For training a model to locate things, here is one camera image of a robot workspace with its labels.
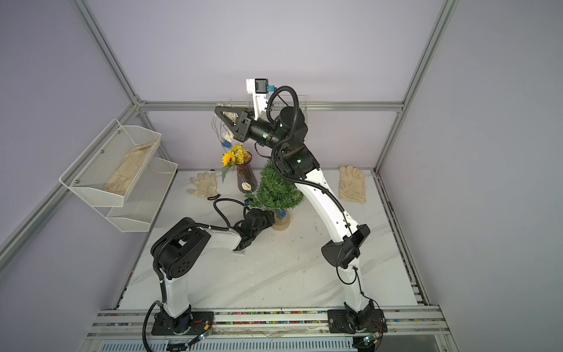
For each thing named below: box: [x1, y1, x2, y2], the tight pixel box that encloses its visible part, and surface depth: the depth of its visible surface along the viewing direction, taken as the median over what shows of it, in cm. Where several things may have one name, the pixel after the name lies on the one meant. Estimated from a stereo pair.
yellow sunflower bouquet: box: [221, 143, 252, 185], surface depth 95 cm
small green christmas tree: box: [245, 159, 305, 231], surface depth 80 cm
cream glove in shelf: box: [102, 141, 157, 196], surface depth 81 cm
